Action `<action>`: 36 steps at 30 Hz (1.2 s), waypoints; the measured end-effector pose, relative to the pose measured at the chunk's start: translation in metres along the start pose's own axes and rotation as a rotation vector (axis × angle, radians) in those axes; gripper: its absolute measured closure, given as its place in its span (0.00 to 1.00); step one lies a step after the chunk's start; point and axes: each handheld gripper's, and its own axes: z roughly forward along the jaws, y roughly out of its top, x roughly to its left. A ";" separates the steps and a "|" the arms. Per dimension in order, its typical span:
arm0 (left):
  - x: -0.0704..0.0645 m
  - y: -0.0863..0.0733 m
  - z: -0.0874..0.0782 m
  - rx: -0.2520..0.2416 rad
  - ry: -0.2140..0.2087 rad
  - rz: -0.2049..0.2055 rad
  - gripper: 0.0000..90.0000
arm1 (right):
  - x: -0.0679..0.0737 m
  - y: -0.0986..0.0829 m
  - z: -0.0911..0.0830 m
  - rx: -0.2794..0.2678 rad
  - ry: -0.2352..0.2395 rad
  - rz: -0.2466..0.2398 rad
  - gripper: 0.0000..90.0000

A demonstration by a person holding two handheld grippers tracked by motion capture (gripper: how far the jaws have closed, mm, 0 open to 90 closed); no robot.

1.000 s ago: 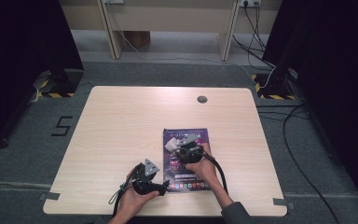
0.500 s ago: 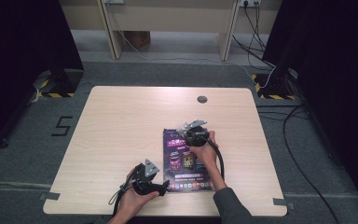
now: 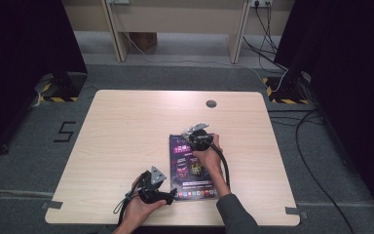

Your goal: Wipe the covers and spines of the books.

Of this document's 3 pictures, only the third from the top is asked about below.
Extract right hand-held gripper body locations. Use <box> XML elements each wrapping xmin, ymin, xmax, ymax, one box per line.
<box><xmin>186</xmin><ymin>122</ymin><xmax>214</xmax><ymax>152</ymax></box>

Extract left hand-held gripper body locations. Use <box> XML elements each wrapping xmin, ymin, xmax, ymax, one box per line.
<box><xmin>138</xmin><ymin>165</ymin><xmax>168</xmax><ymax>205</ymax></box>

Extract glossy magazine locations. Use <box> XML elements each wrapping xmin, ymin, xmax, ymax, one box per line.
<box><xmin>168</xmin><ymin>133</ymin><xmax>223</xmax><ymax>202</ymax></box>

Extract person's right hand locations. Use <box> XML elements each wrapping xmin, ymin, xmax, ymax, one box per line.
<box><xmin>193</xmin><ymin>134</ymin><xmax>223</xmax><ymax>174</ymax></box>

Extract person's left hand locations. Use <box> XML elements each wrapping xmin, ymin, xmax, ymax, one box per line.
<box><xmin>123</xmin><ymin>176</ymin><xmax>168</xmax><ymax>228</ymax></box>

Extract black stand base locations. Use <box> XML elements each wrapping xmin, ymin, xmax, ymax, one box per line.
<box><xmin>262</xmin><ymin>72</ymin><xmax>311</xmax><ymax>105</ymax></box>
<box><xmin>42</xmin><ymin>71</ymin><xmax>88</xmax><ymax>102</ymax></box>

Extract grey tape piece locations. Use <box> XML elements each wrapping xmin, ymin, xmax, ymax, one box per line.
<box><xmin>41</xmin><ymin>200</ymin><xmax>63</xmax><ymax>211</ymax></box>
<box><xmin>284</xmin><ymin>207</ymin><xmax>309</xmax><ymax>219</ymax></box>

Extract brown cardboard box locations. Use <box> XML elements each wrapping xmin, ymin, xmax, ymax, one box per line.
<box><xmin>130</xmin><ymin>31</ymin><xmax>158</xmax><ymax>52</ymax></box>

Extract black curtain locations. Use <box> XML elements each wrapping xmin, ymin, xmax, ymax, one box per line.
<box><xmin>274</xmin><ymin>0</ymin><xmax>374</xmax><ymax>225</ymax></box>
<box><xmin>0</xmin><ymin>0</ymin><xmax>89</xmax><ymax>160</ymax></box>

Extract right hand-held gripper cable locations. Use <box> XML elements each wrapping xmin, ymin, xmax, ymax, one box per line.
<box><xmin>208</xmin><ymin>142</ymin><xmax>231</xmax><ymax>189</ymax></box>

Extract hand-held gripper cable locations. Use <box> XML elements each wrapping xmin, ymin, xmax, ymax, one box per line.
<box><xmin>208</xmin><ymin>142</ymin><xmax>231</xmax><ymax>189</ymax></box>
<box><xmin>113</xmin><ymin>174</ymin><xmax>147</xmax><ymax>225</ymax></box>

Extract left hand-held gripper cable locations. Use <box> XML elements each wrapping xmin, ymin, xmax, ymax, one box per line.
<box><xmin>113</xmin><ymin>174</ymin><xmax>147</xmax><ymax>225</ymax></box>

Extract long white floor cable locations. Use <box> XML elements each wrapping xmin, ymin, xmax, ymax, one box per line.
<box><xmin>123</xmin><ymin>31</ymin><xmax>269</xmax><ymax>89</ymax></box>

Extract thin black floor cables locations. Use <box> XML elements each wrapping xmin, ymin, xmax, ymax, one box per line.
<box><xmin>267</xmin><ymin>109</ymin><xmax>324</xmax><ymax>127</ymax></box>

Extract long black floor cable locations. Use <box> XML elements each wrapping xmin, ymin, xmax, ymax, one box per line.
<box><xmin>294</xmin><ymin>110</ymin><xmax>356</xmax><ymax>234</ymax></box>

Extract short white cable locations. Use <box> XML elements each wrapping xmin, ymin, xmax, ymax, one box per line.
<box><xmin>28</xmin><ymin>92</ymin><xmax>46</xmax><ymax>110</ymax></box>
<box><xmin>272</xmin><ymin>68</ymin><xmax>289</xmax><ymax>94</ymax></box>

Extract black cables from socket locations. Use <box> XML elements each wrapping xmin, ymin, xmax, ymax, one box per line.
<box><xmin>243</xmin><ymin>3</ymin><xmax>288</xmax><ymax>73</ymax></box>

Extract white wall socket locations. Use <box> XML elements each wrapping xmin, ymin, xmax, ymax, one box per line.
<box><xmin>249</xmin><ymin>0</ymin><xmax>274</xmax><ymax>8</ymax></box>

